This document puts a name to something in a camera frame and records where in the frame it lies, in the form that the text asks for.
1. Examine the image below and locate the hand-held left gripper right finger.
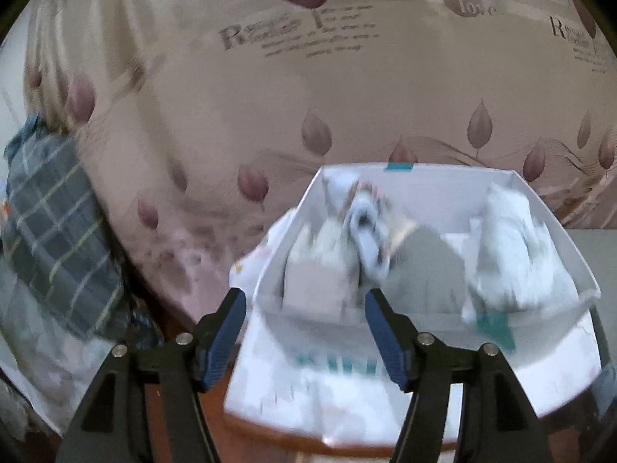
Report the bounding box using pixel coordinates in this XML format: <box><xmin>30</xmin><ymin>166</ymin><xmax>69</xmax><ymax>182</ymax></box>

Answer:
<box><xmin>364</xmin><ymin>289</ymin><xmax>550</xmax><ymax>463</ymax></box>

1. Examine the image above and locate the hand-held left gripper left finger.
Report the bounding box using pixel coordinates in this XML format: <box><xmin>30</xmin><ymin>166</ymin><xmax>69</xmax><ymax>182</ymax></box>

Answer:
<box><xmin>55</xmin><ymin>288</ymin><xmax>248</xmax><ymax>463</ymax></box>

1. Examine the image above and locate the white floral underwear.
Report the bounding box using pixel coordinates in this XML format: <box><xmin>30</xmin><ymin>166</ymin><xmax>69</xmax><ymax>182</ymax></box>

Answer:
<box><xmin>339</xmin><ymin>178</ymin><xmax>394</xmax><ymax>284</ymax></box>

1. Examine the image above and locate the white patterned cloth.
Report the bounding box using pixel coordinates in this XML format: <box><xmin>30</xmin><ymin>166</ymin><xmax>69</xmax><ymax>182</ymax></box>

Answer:
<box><xmin>283</xmin><ymin>221</ymin><xmax>361</xmax><ymax>320</ymax></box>

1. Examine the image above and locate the light blue garment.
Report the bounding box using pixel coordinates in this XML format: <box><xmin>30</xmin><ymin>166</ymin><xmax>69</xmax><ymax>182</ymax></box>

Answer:
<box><xmin>321</xmin><ymin>174</ymin><xmax>360</xmax><ymax>214</ymax></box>

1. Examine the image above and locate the white bra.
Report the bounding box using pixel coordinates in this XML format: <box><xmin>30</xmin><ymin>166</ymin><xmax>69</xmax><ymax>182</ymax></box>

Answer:
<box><xmin>462</xmin><ymin>182</ymin><xmax>579</xmax><ymax>316</ymax></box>

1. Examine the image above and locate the white shoe box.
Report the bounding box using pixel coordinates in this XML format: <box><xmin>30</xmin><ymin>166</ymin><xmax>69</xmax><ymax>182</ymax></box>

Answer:
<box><xmin>251</xmin><ymin>161</ymin><xmax>603</xmax><ymax>383</ymax></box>

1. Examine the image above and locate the dark blue patterned cloth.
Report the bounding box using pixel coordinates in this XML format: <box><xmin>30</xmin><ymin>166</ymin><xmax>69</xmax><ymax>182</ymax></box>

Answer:
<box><xmin>116</xmin><ymin>299</ymin><xmax>165</xmax><ymax>349</ymax></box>

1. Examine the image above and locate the wooden nightstand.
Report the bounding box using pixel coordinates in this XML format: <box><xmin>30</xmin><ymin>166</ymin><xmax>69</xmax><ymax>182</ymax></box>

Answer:
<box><xmin>221</xmin><ymin>409</ymin><xmax>579</xmax><ymax>463</ymax></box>

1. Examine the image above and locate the blue plaid cloth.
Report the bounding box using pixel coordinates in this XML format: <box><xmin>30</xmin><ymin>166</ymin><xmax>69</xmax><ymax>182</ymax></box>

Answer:
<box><xmin>2</xmin><ymin>115</ymin><xmax>127</xmax><ymax>339</ymax></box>

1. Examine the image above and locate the pink printed bed sheet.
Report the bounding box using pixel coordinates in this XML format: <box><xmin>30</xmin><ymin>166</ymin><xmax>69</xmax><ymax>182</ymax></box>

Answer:
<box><xmin>24</xmin><ymin>0</ymin><xmax>617</xmax><ymax>329</ymax></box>

